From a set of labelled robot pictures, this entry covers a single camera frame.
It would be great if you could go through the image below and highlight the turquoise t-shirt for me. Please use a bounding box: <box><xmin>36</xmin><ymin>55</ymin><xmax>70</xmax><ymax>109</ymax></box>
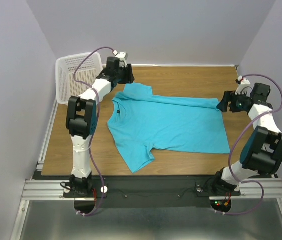
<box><xmin>107</xmin><ymin>83</ymin><xmax>230</xmax><ymax>173</ymax></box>

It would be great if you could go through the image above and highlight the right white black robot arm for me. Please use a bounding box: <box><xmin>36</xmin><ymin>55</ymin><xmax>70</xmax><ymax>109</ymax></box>
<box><xmin>211</xmin><ymin>79</ymin><xmax>282</xmax><ymax>195</ymax></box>

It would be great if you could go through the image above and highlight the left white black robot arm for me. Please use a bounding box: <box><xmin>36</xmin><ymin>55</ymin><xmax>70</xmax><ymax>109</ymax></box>
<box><xmin>65</xmin><ymin>52</ymin><xmax>134</xmax><ymax>197</ymax></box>

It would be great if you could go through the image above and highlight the white perforated plastic basket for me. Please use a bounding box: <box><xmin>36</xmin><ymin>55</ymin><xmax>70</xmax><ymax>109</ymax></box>
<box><xmin>55</xmin><ymin>52</ymin><xmax>103</xmax><ymax>105</ymax></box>

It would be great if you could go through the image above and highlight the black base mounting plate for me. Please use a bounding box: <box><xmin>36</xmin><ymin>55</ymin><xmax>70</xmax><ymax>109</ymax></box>
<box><xmin>60</xmin><ymin>175</ymin><xmax>240</xmax><ymax>211</ymax></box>

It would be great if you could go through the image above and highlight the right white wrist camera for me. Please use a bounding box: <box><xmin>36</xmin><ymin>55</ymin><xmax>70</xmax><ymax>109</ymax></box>
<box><xmin>235</xmin><ymin>76</ymin><xmax>251</xmax><ymax>95</ymax></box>

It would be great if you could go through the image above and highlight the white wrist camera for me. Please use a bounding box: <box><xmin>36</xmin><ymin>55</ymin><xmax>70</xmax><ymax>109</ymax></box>
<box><xmin>115</xmin><ymin>52</ymin><xmax>128</xmax><ymax>68</ymax></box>
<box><xmin>235</xmin><ymin>76</ymin><xmax>251</xmax><ymax>95</ymax></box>

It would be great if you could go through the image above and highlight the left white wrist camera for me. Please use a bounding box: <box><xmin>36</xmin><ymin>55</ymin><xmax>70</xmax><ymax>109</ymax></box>
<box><xmin>115</xmin><ymin>52</ymin><xmax>128</xmax><ymax>68</ymax></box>

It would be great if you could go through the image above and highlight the aluminium extrusion frame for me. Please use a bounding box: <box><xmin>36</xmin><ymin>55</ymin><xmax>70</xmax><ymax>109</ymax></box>
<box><xmin>12</xmin><ymin>99</ymin><xmax>282</xmax><ymax>240</ymax></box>

